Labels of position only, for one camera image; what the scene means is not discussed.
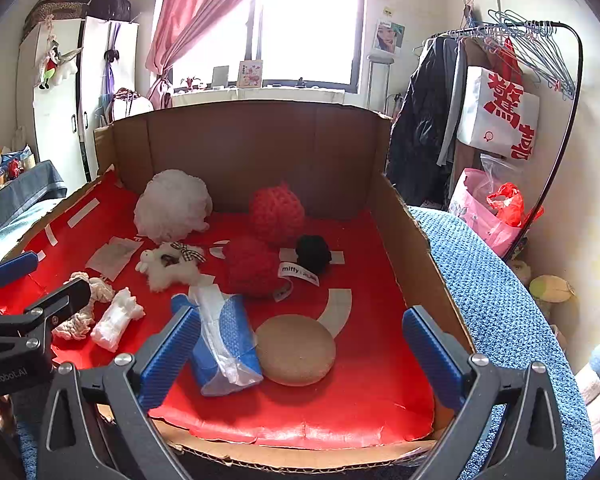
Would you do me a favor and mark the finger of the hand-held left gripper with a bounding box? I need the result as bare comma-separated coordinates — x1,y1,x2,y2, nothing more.
0,278,92,358
0,251,40,302

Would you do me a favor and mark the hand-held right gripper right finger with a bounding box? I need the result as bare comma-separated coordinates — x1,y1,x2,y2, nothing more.
401,305,567,480

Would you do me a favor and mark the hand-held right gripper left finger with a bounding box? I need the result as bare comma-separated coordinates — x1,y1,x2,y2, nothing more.
36,304,203,480

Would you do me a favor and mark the cream crocheted toy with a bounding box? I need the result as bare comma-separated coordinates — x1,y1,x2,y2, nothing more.
51,271,116,342

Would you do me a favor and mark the white tissue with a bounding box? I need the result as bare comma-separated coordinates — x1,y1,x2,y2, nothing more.
90,287,146,352

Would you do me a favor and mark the blue tissue pack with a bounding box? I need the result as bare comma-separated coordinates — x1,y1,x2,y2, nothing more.
171,285,264,397

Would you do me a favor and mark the white packet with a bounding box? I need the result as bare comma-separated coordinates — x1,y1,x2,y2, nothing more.
85,237,143,281

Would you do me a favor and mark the white plush toy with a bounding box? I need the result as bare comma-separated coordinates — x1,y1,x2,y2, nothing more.
135,241,207,293

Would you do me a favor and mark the red fuzzy plush toy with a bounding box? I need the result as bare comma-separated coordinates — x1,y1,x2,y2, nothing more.
221,236,321,303

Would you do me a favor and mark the white mesh bath sponge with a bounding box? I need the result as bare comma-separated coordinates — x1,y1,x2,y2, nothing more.
133,169,214,243

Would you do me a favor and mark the black pompom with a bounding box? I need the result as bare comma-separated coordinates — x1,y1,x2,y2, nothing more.
295,234,333,276

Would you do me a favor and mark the red knit ball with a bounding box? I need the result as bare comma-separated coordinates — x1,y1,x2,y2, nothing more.
249,183,306,248

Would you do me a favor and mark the red-lined cardboard box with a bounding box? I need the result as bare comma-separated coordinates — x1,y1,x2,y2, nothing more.
0,100,476,471

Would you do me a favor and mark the person's left hand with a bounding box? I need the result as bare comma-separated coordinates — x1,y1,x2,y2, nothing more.
0,394,19,437

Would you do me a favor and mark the teal bed sheet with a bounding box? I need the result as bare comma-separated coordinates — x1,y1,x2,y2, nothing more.
0,197,67,267

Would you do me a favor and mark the dark blue cloth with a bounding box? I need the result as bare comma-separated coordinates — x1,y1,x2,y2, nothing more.
0,160,68,251

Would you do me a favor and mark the blue textured blanket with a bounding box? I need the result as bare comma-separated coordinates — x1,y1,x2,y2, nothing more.
10,205,596,480

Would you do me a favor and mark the cluster of bottles and toiletries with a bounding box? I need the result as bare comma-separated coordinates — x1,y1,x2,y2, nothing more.
0,145,37,196

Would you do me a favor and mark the pink plastic bag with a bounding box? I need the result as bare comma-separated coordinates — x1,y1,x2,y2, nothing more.
448,168,527,259

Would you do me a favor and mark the white wardrobe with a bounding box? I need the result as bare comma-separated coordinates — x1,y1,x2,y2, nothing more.
16,16,140,183

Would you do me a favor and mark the red plastic bag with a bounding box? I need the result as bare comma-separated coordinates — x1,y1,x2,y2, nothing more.
486,182,545,229

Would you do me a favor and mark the clear plastic bag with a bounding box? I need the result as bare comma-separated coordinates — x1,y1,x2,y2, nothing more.
480,152,524,187

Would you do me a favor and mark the hanging plush toy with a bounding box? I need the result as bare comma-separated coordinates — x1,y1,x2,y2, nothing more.
36,40,83,90

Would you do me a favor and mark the purple hanging ribbon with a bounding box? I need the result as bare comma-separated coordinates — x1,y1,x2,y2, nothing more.
104,22,119,107

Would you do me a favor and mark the dark jacket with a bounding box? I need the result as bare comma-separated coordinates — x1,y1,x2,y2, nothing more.
386,36,461,208

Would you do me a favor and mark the white paper bag red print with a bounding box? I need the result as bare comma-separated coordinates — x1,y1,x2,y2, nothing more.
456,65,541,161

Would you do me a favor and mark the leopard print bag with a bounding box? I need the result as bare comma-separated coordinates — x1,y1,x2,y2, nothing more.
22,0,89,41

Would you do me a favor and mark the dark purple bag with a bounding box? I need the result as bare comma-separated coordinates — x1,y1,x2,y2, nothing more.
87,0,133,22

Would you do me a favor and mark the greeting card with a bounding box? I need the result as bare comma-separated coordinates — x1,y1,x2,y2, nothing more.
237,60,264,88

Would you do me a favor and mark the black clothes rack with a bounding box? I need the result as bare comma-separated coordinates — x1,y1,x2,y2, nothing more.
422,21,585,261

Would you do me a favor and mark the white metal stand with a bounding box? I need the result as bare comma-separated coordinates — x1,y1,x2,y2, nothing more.
367,55,396,112

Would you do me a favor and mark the red hanging bag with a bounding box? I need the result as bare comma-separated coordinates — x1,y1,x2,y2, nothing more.
495,37,524,86

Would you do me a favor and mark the pink curtain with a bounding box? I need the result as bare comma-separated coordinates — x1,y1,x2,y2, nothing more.
145,0,283,110

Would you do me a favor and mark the window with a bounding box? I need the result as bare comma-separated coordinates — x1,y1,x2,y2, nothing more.
172,0,368,94

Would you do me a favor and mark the rounded bag with beaded strap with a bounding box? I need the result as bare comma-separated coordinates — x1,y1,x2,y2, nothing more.
109,87,155,122

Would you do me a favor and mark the wall poster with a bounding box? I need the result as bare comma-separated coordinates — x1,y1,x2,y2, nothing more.
372,7,406,55

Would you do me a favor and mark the bunch of wire hangers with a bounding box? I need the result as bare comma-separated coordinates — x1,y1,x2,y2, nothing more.
475,9,577,102

